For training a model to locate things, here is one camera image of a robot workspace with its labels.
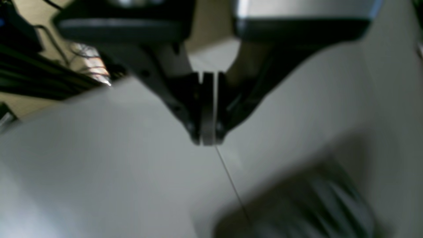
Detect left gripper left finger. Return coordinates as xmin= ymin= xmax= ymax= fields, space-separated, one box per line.
xmin=53 ymin=0 xmax=215 ymax=146

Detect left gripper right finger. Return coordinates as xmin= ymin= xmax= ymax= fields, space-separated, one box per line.
xmin=215 ymin=0 xmax=382 ymax=144

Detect grey T-shirt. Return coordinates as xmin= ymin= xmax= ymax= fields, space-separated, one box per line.
xmin=213 ymin=161 xmax=379 ymax=238

